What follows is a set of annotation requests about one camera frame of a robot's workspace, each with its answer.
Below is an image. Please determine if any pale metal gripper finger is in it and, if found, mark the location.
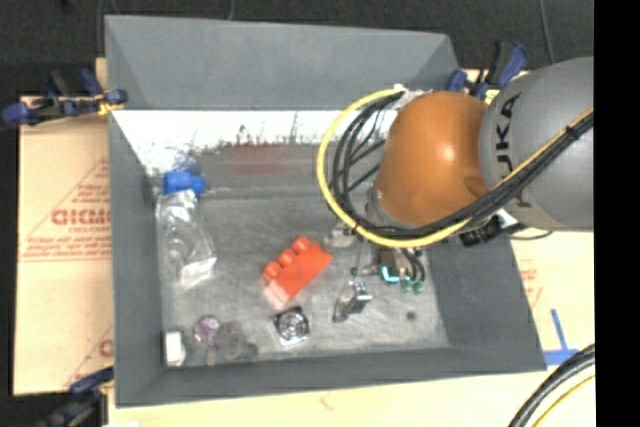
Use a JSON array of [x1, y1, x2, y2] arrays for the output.
[[346, 289, 375, 319], [332, 280, 361, 323]]

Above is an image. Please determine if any small clear glass thing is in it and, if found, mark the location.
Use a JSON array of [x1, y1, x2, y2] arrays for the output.
[[327, 223, 357, 250]]

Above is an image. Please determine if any orange-red toy building brick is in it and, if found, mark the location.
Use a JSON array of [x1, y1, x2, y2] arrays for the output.
[[259, 235, 335, 310]]

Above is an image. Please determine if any purple and grey clear toy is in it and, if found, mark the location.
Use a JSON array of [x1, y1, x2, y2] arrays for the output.
[[191, 314, 260, 367]]

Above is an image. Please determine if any small white block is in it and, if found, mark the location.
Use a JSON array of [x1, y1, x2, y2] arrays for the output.
[[161, 329, 187, 367]]

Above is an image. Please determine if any clear plastic bottle, blue cap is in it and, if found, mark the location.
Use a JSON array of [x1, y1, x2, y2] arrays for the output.
[[153, 169, 219, 292]]

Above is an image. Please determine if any grey metal bin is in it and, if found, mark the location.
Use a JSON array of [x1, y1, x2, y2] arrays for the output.
[[103, 14, 547, 409]]

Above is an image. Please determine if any brown cardboard board, red print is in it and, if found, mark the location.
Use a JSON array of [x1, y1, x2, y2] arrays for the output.
[[12, 57, 595, 397]]

